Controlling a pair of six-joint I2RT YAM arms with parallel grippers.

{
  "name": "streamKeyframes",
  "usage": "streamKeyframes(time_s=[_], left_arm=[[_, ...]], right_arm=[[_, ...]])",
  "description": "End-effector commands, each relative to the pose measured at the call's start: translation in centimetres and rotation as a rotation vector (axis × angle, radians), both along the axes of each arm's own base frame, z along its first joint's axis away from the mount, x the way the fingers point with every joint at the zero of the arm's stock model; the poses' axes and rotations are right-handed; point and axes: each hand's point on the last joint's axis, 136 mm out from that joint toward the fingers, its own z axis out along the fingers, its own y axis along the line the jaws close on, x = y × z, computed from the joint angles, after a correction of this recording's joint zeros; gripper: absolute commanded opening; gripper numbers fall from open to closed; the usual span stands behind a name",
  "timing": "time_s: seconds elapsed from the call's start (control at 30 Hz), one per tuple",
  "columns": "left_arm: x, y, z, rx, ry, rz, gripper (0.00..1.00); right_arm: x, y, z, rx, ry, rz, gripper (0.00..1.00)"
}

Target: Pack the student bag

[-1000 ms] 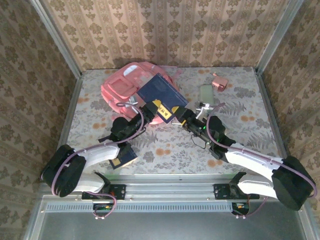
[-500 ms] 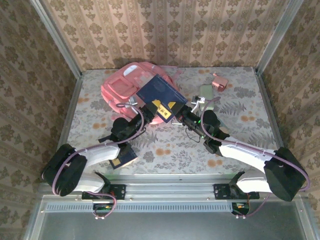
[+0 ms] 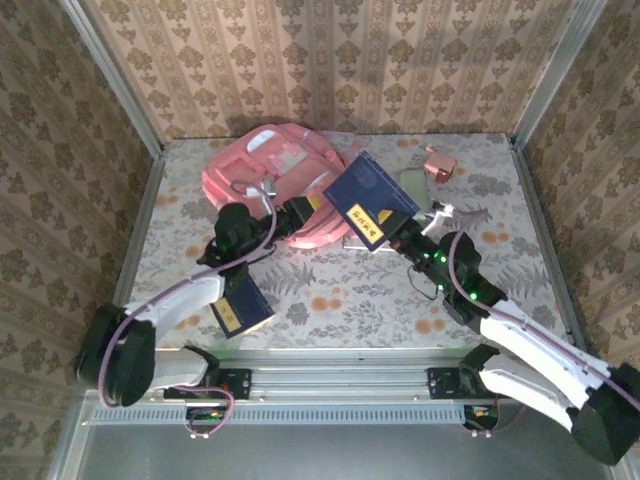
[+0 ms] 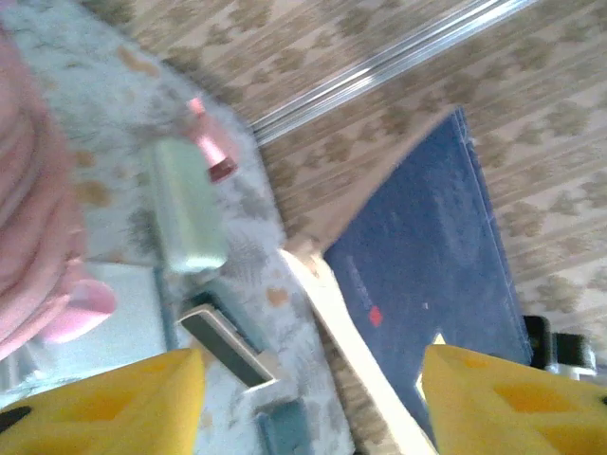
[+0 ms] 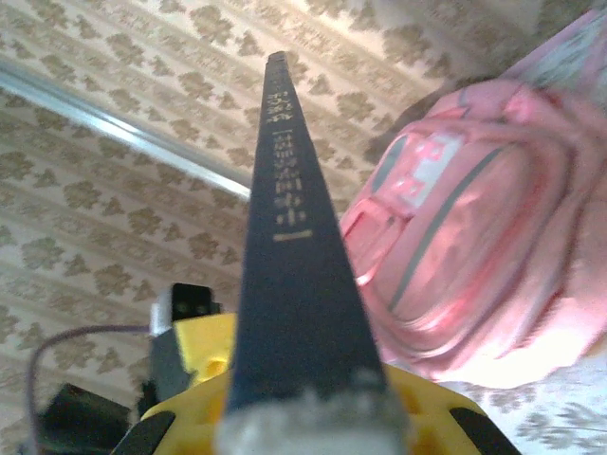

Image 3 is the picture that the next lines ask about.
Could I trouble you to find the dark blue book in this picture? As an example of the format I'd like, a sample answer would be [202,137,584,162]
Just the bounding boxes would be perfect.
[209,273,276,340]
[323,151,422,254]

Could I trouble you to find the light grey notebook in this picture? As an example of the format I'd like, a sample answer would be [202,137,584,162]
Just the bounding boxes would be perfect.
[342,234,396,254]

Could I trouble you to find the pale green case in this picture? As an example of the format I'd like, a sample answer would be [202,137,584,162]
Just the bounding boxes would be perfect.
[398,168,434,211]

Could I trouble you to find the pink school backpack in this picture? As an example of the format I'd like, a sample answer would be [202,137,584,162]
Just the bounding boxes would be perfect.
[199,124,364,251]

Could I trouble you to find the pink pencil sharpener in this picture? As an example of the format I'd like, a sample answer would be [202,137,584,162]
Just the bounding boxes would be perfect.
[422,143,459,185]

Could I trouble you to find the floral table cover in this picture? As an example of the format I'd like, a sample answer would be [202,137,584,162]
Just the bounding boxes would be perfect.
[117,132,571,351]

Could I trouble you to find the small electronics board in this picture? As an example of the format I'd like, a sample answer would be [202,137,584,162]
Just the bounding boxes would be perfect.
[464,405,501,430]
[187,407,225,425]

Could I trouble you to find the grey metal base panel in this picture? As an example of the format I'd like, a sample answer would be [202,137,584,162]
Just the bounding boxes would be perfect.
[49,389,640,480]

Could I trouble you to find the right aluminium side rail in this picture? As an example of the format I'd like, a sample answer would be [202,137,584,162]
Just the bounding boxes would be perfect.
[512,142,601,361]

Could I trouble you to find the aluminium side rail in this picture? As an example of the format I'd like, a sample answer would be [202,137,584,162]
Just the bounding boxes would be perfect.
[97,147,169,364]
[512,142,601,361]

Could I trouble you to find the left aluminium side rail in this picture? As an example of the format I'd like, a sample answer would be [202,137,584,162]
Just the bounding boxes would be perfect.
[97,147,169,364]

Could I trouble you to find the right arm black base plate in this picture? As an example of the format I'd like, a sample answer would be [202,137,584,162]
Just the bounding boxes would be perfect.
[427,367,481,400]

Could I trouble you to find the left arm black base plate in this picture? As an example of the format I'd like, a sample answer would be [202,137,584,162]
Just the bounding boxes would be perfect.
[163,368,252,401]

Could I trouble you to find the aluminium mounting rail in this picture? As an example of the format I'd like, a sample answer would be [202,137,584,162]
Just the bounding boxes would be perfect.
[79,349,611,401]

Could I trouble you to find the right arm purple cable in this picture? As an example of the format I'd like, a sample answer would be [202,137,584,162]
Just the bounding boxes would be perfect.
[447,204,640,439]

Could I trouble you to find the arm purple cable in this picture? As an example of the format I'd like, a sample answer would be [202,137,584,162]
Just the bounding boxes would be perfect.
[97,182,281,441]
[447,204,640,439]

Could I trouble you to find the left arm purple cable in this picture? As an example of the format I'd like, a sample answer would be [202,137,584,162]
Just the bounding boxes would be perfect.
[97,182,281,441]

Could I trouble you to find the left aluminium corner post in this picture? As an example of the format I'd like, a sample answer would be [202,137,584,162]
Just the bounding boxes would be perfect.
[57,0,166,159]

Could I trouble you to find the aluminium corner post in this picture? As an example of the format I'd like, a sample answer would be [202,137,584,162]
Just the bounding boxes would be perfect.
[509,0,611,149]
[57,0,166,159]

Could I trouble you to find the slotted grey cable duct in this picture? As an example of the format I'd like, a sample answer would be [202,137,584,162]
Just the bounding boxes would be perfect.
[89,403,466,426]

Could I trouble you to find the right aluminium corner post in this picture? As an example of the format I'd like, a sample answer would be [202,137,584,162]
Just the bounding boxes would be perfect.
[509,0,611,149]

